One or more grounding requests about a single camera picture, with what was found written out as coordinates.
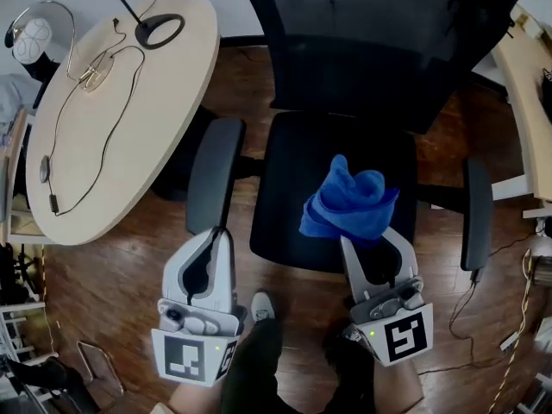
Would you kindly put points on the metal cylinder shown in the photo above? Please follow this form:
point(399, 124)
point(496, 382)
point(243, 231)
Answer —
point(543, 271)

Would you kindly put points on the person's white left shoe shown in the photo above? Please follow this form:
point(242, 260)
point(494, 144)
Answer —
point(262, 306)

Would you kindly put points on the person's right leg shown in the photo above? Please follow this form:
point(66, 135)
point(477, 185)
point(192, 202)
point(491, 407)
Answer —
point(349, 378)

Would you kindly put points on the black office chair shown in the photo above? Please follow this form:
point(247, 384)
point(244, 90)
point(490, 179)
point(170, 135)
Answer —
point(293, 179)

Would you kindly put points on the grey office chair armrest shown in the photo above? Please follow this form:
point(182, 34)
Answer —
point(213, 175)
point(476, 214)

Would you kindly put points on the beige wooden desk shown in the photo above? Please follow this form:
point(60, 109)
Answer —
point(524, 84)

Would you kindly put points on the person's right forearm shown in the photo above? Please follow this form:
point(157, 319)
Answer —
point(399, 386)

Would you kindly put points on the metal frame stand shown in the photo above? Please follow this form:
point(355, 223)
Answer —
point(101, 367)

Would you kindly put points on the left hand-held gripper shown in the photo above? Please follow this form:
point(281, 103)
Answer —
point(183, 356)

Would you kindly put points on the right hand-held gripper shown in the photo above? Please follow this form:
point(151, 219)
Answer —
point(405, 339)

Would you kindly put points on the person's left forearm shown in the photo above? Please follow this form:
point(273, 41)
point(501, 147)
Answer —
point(194, 399)

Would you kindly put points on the round beige wooden table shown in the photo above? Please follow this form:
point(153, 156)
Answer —
point(164, 102)

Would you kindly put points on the blue cloth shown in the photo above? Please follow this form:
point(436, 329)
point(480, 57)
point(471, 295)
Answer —
point(349, 201)

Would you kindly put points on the person's leg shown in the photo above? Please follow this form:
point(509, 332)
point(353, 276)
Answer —
point(254, 369)
point(349, 378)

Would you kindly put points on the black object on desk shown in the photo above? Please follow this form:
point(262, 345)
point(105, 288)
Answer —
point(547, 97)

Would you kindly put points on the person's right shoe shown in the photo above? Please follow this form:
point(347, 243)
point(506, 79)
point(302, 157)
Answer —
point(353, 334)

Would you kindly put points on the person's left leg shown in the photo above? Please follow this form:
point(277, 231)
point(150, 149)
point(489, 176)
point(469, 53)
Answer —
point(254, 369)

